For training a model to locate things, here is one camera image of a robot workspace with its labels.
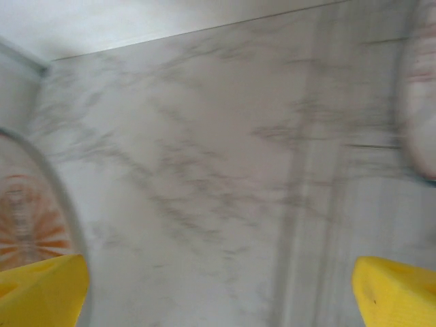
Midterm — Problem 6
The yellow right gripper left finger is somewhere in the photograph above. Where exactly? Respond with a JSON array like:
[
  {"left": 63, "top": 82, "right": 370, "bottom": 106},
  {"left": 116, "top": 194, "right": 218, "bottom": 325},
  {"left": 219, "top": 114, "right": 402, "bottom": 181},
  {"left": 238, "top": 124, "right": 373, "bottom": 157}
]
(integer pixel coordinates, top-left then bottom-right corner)
[{"left": 0, "top": 253, "right": 91, "bottom": 327}]

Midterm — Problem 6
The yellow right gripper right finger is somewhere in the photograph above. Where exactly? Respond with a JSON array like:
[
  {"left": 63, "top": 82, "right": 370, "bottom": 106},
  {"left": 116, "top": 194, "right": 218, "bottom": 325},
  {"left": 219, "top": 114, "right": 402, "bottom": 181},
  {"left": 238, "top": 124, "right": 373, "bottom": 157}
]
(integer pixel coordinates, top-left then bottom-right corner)
[{"left": 352, "top": 255, "right": 436, "bottom": 327}]

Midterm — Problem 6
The round orange sunburst plate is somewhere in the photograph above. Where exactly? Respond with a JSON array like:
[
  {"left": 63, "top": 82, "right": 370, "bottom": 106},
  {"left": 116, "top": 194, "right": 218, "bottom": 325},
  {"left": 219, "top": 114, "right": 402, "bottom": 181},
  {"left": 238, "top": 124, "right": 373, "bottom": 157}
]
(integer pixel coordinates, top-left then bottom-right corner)
[
  {"left": 396, "top": 13, "right": 436, "bottom": 187},
  {"left": 0, "top": 127, "right": 93, "bottom": 327}
]

